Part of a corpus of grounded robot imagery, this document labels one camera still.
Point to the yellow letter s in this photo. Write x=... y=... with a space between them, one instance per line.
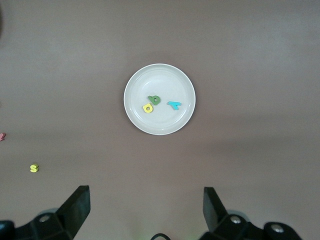
x=34 y=168

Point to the green letter a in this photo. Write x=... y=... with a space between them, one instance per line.
x=150 y=98

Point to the pink letter f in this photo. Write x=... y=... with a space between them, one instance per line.
x=2 y=136

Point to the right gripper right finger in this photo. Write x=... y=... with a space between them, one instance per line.
x=225 y=230

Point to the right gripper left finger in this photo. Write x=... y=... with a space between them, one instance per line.
x=62 y=220

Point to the teal letter y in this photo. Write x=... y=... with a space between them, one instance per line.
x=173 y=103

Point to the yellow letter o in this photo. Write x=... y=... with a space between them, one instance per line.
x=145 y=108

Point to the beige round plate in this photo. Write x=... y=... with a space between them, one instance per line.
x=160 y=120

